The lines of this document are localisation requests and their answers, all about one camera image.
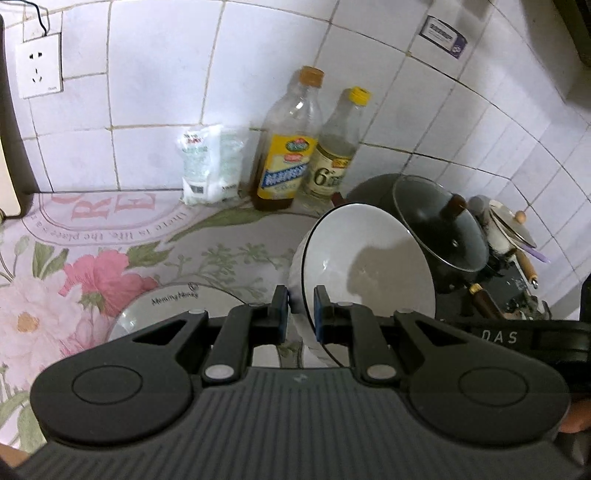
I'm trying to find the small pot with metal lid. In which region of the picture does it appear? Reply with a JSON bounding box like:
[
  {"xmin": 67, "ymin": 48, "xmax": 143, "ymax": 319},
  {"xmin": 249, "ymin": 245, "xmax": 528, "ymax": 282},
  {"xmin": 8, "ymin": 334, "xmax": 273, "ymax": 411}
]
[{"xmin": 486, "ymin": 198, "xmax": 539, "ymax": 260}]

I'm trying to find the white salt bag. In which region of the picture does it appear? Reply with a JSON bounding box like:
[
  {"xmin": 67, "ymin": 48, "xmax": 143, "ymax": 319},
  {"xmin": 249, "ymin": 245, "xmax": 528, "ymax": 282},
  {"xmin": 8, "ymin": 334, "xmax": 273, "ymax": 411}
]
[{"xmin": 174, "ymin": 123, "xmax": 246, "ymax": 206}]

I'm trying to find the cooking oil bottle yellow label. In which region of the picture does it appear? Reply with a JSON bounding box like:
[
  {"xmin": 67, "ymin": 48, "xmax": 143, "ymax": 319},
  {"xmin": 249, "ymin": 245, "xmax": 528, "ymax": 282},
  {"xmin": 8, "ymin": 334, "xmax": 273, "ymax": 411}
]
[{"xmin": 250, "ymin": 66, "xmax": 325, "ymax": 213}]

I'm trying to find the white wall socket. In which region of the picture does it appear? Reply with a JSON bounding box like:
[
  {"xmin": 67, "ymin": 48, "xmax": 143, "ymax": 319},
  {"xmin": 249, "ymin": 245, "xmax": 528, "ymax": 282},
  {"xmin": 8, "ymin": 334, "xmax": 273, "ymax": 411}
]
[{"xmin": 14, "ymin": 32, "xmax": 64, "ymax": 100}]

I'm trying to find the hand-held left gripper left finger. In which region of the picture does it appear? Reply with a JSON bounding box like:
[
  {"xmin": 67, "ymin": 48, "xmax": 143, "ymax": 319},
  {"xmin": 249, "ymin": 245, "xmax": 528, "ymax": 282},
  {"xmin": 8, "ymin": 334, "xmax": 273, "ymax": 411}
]
[{"xmin": 131, "ymin": 285, "xmax": 291, "ymax": 387}]

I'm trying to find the clear vinegar bottle yellow cap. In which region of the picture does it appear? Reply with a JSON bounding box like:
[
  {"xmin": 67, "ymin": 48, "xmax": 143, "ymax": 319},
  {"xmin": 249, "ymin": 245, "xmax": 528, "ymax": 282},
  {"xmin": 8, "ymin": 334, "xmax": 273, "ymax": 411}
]
[{"xmin": 295, "ymin": 86, "xmax": 373, "ymax": 217}]

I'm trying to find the purple utensil handle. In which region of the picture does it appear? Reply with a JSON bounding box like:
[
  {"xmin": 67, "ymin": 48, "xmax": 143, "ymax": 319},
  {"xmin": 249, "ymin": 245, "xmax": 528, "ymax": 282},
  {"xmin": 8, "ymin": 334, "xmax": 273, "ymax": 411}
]
[{"xmin": 522, "ymin": 244, "xmax": 553, "ymax": 265}]

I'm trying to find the blue and white wall sticker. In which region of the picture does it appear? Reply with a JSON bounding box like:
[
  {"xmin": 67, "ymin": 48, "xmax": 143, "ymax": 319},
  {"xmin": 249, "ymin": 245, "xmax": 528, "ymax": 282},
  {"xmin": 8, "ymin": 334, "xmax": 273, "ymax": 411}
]
[{"xmin": 420, "ymin": 15, "xmax": 468, "ymax": 59}]

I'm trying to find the glass pot lid brown knob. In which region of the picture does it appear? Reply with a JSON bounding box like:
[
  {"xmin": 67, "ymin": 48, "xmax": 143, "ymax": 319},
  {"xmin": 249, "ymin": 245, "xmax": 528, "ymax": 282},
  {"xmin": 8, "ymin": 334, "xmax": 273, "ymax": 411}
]
[{"xmin": 392, "ymin": 174, "xmax": 491, "ymax": 274}]

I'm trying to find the floral tablecloth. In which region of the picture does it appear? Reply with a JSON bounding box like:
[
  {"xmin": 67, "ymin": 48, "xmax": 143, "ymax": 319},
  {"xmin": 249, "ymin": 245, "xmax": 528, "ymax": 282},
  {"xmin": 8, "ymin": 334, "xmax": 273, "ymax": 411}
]
[{"xmin": 0, "ymin": 189, "xmax": 335, "ymax": 459}]

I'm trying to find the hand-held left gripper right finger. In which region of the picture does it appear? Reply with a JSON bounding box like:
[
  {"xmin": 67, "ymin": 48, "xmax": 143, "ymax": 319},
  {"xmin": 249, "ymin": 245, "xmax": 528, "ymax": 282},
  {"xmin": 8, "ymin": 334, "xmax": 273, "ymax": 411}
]
[{"xmin": 313, "ymin": 285, "xmax": 467, "ymax": 387}]

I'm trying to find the black stove top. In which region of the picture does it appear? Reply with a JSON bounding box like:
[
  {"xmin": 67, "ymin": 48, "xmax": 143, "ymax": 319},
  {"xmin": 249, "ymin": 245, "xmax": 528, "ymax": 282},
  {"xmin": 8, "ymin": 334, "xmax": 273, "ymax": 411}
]
[{"xmin": 436, "ymin": 261, "xmax": 552, "ymax": 325}]

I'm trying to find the black power cable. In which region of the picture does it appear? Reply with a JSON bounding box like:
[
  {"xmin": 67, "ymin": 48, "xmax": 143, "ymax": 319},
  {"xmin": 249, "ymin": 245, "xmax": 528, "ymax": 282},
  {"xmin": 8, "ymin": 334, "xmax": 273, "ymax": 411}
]
[{"xmin": 13, "ymin": 0, "xmax": 52, "ymax": 38}]

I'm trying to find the black cooking pot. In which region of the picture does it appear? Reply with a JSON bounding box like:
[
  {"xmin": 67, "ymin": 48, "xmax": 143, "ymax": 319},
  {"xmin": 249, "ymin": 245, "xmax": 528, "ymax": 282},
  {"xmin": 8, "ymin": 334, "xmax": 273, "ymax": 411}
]
[{"xmin": 343, "ymin": 172, "xmax": 491, "ymax": 295}]

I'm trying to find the white plate with black print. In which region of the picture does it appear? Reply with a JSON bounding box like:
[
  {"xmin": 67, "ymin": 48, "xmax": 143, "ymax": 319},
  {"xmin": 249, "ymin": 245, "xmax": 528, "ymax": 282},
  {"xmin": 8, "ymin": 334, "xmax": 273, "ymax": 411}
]
[{"xmin": 106, "ymin": 281, "xmax": 306, "ymax": 368}]

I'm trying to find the wooden pot handle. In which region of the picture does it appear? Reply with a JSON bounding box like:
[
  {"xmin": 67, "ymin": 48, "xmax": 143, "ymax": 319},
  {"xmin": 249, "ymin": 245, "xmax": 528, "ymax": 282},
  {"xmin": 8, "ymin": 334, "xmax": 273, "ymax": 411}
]
[{"xmin": 514, "ymin": 248, "xmax": 542, "ymax": 291}]

